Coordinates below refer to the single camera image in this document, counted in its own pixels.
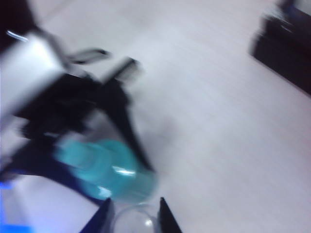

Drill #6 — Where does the teal sprayer bottle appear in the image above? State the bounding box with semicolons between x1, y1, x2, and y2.
53;138;157;203

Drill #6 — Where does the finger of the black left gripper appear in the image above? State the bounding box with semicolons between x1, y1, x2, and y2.
0;143;103;206
104;82;154;170

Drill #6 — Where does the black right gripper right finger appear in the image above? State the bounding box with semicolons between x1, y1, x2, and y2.
157;197;183;233

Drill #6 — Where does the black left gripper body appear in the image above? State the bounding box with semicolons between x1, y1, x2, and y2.
14;75;132;136

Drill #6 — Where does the black mouse pad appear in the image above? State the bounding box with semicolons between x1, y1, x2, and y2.
249;24;311;97

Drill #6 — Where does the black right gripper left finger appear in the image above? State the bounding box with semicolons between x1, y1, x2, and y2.
79;198;114;233

